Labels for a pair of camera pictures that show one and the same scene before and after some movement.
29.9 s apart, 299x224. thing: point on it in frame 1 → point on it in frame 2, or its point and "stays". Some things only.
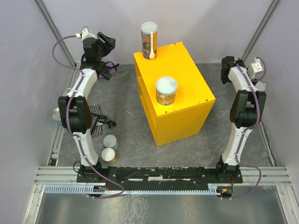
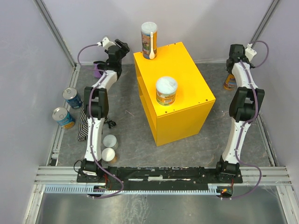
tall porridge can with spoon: [149, 32] stays
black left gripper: [105, 40] → [124, 45]
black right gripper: [224, 76] → [235, 50]
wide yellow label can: [166, 88] stays
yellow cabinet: [194, 101] stays
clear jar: [110, 141] stays
